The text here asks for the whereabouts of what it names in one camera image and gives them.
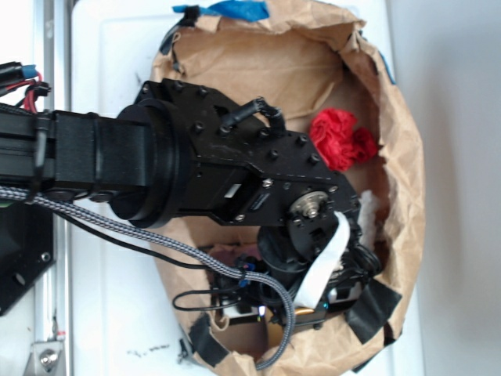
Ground white flat ribbon cable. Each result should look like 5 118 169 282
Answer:
293 211 351 309

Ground brown paper bag bin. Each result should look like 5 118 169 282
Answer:
151 1 425 375

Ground white plastic tray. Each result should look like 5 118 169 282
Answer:
69 0 424 376

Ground white crumpled cloth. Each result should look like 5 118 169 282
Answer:
358 190 381 251

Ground aluminium frame rail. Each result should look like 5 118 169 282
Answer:
25 1 74 375

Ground red crumpled tissue paper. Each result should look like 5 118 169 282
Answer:
309 108 378 172

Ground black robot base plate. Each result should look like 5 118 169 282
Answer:
1 203 55 316

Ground grey braided cable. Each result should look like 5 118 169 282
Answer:
0 186 297 371

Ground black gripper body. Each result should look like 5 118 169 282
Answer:
213 219 382 328

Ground red and black wires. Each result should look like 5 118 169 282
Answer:
0 61 52 114

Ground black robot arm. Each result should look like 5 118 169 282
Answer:
1 79 381 327

